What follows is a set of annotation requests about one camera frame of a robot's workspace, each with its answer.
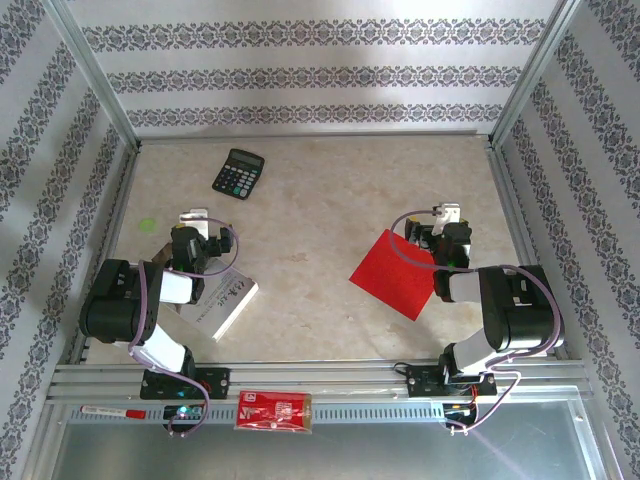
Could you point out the small green round sticker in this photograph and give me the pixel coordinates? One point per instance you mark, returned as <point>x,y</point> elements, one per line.
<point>147,225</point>

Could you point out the aluminium corner post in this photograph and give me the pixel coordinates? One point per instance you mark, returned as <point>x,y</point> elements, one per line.
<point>533,75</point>
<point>95,75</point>

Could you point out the small circuit board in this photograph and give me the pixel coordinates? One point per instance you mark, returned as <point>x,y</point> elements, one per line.
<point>184,412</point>
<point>459,410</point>

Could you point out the black desk calculator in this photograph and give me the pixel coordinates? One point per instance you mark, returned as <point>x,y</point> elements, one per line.
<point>239,175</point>

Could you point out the red square paper sheet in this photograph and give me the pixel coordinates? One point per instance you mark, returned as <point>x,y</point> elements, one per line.
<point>390,280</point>

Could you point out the red foil packet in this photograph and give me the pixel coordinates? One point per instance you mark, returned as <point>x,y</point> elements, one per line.
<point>274,411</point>

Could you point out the grey metal sheet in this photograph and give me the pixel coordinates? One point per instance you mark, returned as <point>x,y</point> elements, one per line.
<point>325,455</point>

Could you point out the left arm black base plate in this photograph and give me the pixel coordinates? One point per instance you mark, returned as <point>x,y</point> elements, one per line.
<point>217,382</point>

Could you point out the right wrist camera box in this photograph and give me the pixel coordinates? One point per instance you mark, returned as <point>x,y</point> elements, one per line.
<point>447,212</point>

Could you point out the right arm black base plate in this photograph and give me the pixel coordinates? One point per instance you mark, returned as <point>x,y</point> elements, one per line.
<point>420,382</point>

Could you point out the long aluminium mounting rail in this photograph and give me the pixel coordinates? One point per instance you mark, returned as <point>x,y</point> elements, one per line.
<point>325,375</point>

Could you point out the aluminium table edge rail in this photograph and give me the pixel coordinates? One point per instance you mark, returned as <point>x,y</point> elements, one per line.
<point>110,250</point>
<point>525,250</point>
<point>310,135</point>

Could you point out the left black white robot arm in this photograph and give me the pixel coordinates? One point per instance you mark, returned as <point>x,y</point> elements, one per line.
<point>115,305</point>

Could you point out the white paperback book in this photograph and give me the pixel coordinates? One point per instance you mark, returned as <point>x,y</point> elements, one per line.
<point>227,305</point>

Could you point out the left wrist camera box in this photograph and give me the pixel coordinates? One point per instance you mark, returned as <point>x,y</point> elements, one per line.
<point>196,219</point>

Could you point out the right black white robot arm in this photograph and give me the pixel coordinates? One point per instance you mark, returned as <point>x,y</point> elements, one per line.
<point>525,310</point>

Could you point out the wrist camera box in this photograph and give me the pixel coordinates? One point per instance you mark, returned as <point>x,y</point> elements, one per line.
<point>196,219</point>
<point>447,212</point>

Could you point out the red white marker pen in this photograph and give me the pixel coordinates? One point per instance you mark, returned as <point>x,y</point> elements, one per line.
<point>112,412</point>

